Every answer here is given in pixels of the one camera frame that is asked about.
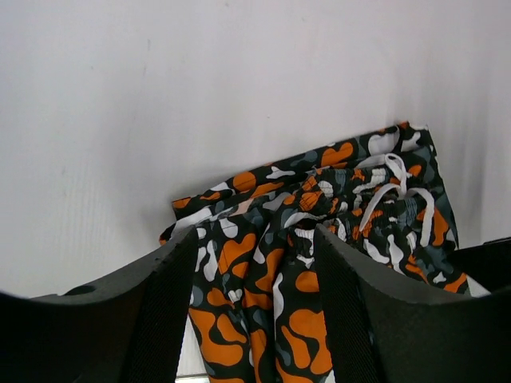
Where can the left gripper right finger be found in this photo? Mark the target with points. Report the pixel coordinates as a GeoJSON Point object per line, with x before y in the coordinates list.
{"type": "Point", "coordinates": [385, 327]}

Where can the orange black camouflage shorts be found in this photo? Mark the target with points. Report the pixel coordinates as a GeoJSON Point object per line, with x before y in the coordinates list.
{"type": "Point", "coordinates": [255, 305]}

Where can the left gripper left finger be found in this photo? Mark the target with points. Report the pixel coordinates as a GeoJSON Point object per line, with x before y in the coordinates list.
{"type": "Point", "coordinates": [127, 326]}

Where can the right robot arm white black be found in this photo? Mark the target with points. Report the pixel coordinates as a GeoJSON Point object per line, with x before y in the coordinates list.
{"type": "Point", "coordinates": [487, 265]}

